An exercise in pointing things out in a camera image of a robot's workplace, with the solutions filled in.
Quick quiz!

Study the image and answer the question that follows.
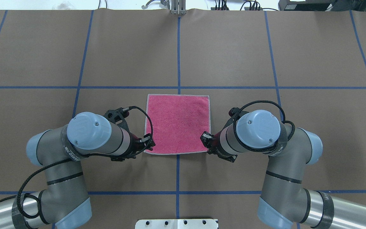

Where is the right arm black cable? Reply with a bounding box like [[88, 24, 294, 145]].
[[233, 100, 296, 152]]

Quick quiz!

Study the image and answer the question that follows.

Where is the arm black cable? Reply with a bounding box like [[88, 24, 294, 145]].
[[233, 100, 296, 152], [17, 106, 154, 219]]

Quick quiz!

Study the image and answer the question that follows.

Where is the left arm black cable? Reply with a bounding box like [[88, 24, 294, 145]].
[[17, 106, 154, 219]]

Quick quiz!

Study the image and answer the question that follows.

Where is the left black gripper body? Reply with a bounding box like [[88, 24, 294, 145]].
[[128, 133, 156, 157]]

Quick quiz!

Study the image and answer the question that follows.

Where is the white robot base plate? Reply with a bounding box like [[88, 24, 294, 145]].
[[135, 219, 219, 229]]

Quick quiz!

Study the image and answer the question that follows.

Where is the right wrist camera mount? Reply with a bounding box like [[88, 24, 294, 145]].
[[228, 108, 240, 118]]

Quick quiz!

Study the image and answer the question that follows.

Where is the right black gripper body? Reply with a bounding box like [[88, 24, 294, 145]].
[[200, 131, 224, 156]]

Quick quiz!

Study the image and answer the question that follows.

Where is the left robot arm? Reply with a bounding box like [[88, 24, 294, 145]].
[[0, 106, 155, 229]]

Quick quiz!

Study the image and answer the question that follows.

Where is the pink and grey towel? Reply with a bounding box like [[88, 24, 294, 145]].
[[145, 94, 211, 156]]

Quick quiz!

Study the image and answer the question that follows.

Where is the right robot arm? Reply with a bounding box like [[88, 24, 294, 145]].
[[200, 108, 366, 229]]

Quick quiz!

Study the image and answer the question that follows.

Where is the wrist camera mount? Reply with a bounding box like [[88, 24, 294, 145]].
[[103, 107, 130, 125], [228, 108, 240, 118]]

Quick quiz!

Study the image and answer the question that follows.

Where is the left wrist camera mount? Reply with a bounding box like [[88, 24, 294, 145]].
[[103, 107, 130, 125]]

